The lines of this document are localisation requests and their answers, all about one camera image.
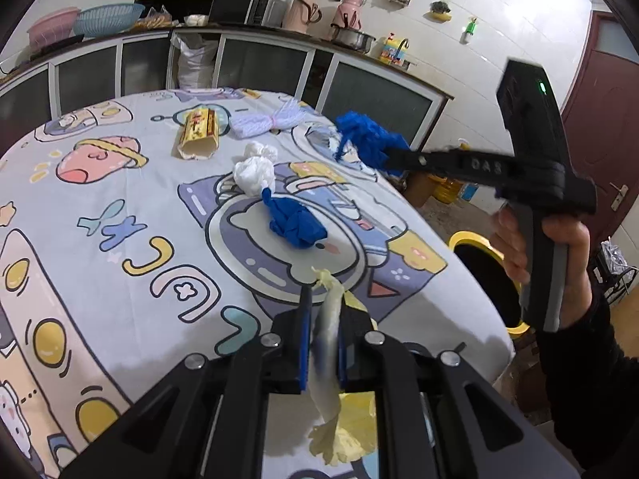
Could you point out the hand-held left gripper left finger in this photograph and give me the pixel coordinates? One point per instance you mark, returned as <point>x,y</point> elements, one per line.
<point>304,344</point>

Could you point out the pink thermos jug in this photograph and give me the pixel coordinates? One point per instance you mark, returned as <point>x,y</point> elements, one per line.
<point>349,10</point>

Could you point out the person's right hand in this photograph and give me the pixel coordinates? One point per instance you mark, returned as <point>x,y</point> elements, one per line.
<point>574,244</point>

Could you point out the blue glove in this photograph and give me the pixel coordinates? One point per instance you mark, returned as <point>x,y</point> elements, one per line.
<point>294,222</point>
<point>364,134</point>

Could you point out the clear plastic bag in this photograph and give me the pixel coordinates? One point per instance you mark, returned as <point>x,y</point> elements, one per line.
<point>616,264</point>

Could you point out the yellow paper box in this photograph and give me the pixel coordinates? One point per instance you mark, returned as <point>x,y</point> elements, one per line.
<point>197,132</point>

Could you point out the yellow cooking oil bottle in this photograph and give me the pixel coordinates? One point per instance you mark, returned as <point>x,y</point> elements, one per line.
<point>449,192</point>

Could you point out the yellow plastic bag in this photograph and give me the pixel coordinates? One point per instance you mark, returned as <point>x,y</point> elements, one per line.
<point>327,319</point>

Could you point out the white purple striped bag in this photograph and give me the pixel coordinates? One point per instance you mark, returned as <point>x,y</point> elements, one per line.
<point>259,122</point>

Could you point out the steel cooking pot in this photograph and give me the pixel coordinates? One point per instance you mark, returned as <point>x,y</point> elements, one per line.
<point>352,39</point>

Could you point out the brown ceramic jar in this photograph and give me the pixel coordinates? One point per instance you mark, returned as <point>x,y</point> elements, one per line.
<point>417,192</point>

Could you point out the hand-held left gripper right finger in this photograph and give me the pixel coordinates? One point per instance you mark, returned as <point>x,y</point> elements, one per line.
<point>342,354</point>

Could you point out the white woven sack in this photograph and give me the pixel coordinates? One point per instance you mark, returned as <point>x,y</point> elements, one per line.
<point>194,65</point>

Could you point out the white plastic bag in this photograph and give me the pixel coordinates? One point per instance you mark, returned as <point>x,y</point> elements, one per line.
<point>252,172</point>

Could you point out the yellow rimmed trash bin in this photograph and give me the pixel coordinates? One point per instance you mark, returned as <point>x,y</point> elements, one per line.
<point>474,264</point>

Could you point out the blue plastic basket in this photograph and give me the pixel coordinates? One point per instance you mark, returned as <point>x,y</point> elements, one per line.
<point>107,19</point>

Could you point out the black induction cooker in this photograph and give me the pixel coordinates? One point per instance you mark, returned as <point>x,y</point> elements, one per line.
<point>60,45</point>

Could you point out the cartoon printed tablecloth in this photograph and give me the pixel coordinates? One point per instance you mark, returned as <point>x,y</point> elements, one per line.
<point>125,209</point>

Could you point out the person's right forearm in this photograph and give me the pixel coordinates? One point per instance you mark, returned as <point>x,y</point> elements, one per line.
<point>589,384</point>

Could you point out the clear water bottle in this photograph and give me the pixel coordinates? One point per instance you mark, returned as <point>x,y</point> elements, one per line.
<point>470,192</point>

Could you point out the yellow wall holder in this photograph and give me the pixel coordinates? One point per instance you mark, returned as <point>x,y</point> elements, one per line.
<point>441,12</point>

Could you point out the kitchen counter cabinet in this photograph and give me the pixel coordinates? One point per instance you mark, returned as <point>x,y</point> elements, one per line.
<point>374,95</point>

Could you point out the pink plastic basin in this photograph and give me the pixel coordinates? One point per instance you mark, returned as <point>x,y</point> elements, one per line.
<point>50,27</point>

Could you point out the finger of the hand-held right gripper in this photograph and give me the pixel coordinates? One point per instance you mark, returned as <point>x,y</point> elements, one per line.
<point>449,162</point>

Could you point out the black microwave oven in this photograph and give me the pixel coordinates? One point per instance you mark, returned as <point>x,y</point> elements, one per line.
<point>229,8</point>

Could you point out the brown wooden door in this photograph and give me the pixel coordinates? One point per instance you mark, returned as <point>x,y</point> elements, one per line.
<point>609,110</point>

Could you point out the clear bag of food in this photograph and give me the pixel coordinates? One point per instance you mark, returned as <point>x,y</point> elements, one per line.
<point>154,21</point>

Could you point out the yellow detergent bottle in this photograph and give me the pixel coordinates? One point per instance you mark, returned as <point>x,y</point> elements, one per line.
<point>388,50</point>

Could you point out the beige thermos jug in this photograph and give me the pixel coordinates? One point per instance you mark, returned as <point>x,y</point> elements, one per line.
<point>299,15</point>

